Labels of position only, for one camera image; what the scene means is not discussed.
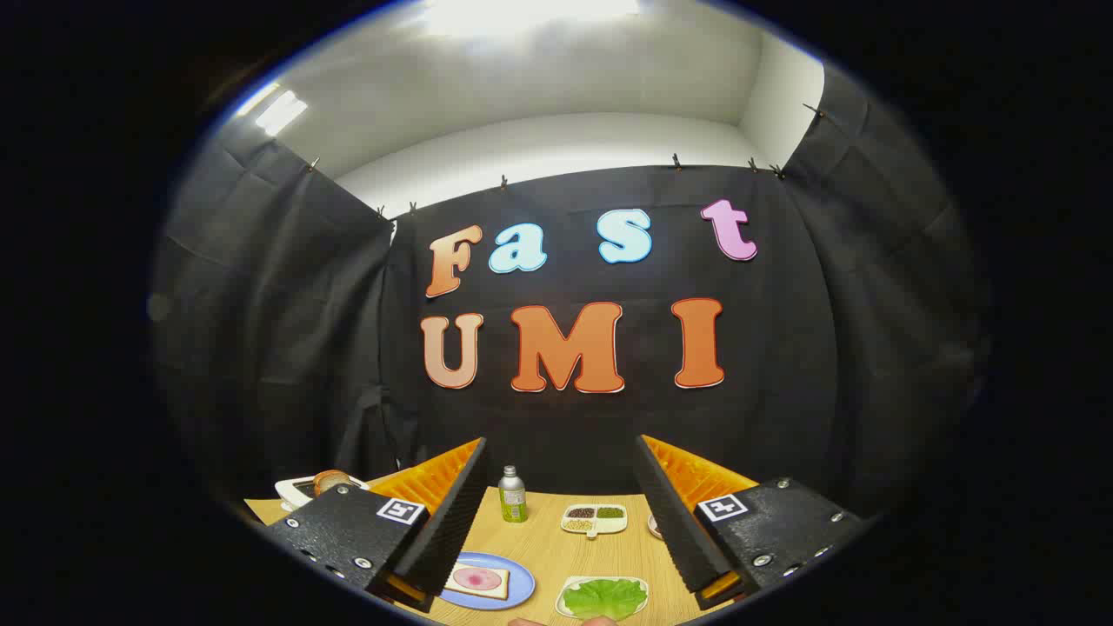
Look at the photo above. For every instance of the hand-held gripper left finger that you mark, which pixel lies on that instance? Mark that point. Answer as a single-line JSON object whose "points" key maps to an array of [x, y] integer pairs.
{"points": [[448, 530]]}

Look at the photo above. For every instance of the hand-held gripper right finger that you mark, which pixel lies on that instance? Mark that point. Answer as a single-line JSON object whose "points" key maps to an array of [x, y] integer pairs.
{"points": [[669, 522]]}

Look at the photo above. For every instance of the green lettuce leaf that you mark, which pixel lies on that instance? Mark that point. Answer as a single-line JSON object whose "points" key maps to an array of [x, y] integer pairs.
{"points": [[604, 598]]}

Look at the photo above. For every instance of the plain white bread slice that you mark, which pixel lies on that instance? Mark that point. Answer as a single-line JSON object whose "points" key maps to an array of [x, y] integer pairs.
{"points": [[330, 480]]}

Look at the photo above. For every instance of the white oval plate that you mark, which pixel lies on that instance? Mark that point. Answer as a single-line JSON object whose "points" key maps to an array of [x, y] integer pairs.
{"points": [[653, 527]]}

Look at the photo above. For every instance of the pink ham slice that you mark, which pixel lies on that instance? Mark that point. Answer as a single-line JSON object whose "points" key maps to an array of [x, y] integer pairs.
{"points": [[476, 579]]}

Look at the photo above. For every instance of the white divided dish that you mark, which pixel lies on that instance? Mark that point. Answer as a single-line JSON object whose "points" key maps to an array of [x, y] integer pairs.
{"points": [[610, 526]]}

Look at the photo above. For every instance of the pile of green beans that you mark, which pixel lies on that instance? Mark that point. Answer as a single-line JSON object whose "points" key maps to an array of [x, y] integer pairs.
{"points": [[610, 513]]}

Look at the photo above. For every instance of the white square plate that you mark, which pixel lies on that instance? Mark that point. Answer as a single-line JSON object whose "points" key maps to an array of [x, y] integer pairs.
{"points": [[645, 583]]}

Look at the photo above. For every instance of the silver bottle with green label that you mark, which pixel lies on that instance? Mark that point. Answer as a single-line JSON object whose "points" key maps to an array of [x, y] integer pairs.
{"points": [[512, 500]]}

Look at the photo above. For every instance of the toast slice under ham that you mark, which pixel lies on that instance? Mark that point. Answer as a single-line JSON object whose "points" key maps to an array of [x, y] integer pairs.
{"points": [[502, 593]]}

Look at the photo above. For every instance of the pile of dark red beans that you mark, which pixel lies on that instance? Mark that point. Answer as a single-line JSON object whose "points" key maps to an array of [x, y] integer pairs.
{"points": [[580, 513]]}

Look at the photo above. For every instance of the pile of yellow soybeans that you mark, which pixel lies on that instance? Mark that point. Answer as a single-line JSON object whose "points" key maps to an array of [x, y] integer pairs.
{"points": [[579, 525]]}

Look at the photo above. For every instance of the blue plate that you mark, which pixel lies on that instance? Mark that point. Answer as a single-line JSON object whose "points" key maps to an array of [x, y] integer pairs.
{"points": [[519, 591]]}

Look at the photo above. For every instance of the black backdrop cloth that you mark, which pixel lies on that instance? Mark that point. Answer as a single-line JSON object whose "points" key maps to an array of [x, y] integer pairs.
{"points": [[565, 426]]}

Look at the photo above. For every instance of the white toaster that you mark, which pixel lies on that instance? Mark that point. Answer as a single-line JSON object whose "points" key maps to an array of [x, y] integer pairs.
{"points": [[291, 492]]}

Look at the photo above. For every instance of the row of small cloth clips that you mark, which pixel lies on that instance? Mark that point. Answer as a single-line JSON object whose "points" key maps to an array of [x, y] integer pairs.
{"points": [[676, 162]]}

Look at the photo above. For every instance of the ceiling light panel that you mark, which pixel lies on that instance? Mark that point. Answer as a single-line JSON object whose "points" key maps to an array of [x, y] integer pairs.
{"points": [[276, 111]]}

